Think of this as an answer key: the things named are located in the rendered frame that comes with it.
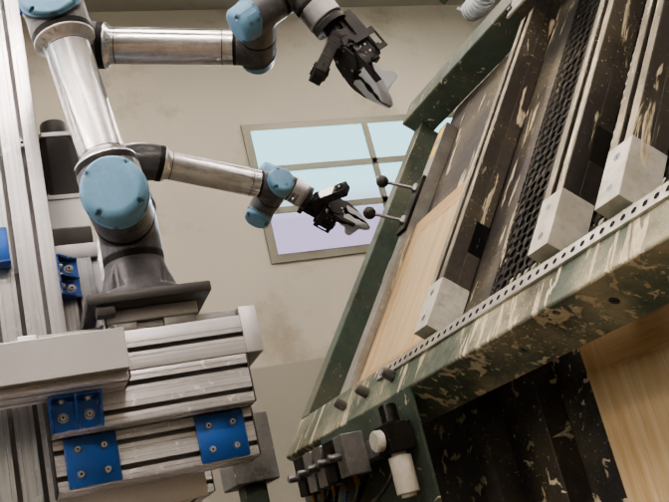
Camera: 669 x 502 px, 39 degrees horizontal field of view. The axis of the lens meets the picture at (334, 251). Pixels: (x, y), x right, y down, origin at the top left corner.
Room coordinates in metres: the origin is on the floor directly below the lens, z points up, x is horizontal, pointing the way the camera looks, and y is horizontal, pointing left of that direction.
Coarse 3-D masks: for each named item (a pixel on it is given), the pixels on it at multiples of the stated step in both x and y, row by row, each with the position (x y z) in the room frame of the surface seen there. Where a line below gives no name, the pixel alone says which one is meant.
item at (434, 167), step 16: (448, 128) 2.64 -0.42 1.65; (448, 144) 2.63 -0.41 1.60; (432, 160) 2.60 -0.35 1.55; (432, 176) 2.59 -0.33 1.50; (432, 192) 2.58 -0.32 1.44; (416, 208) 2.55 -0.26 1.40; (400, 240) 2.54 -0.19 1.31; (400, 256) 2.51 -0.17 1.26; (384, 288) 2.48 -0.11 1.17; (384, 304) 2.47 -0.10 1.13; (368, 320) 2.48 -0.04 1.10; (368, 336) 2.43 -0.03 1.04; (368, 352) 2.43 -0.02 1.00; (352, 368) 2.43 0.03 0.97; (352, 384) 2.40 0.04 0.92
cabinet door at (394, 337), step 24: (456, 192) 2.32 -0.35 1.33; (432, 216) 2.43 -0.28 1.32; (432, 240) 2.35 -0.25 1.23; (408, 264) 2.45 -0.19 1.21; (432, 264) 2.26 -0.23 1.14; (408, 288) 2.36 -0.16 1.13; (384, 312) 2.46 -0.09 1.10; (408, 312) 2.28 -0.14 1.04; (384, 336) 2.38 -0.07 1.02; (408, 336) 2.20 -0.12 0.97; (384, 360) 2.29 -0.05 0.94
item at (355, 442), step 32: (384, 416) 1.96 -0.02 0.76; (416, 416) 1.95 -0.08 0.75; (320, 448) 2.16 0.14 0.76; (352, 448) 2.06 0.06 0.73; (384, 448) 1.95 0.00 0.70; (416, 448) 1.98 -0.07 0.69; (288, 480) 2.28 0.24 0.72; (320, 480) 2.19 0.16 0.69; (352, 480) 2.28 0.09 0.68; (384, 480) 2.14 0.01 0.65; (416, 480) 1.96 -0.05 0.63
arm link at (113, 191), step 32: (32, 0) 1.48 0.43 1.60; (64, 0) 1.49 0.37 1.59; (32, 32) 1.52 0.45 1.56; (64, 32) 1.51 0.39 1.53; (64, 64) 1.51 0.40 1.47; (96, 64) 1.55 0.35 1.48; (64, 96) 1.53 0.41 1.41; (96, 96) 1.53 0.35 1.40; (96, 128) 1.52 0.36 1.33; (96, 160) 1.49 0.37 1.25; (128, 160) 1.51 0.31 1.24; (96, 192) 1.49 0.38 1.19; (128, 192) 1.50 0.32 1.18; (96, 224) 1.56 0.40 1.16; (128, 224) 1.55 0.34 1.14
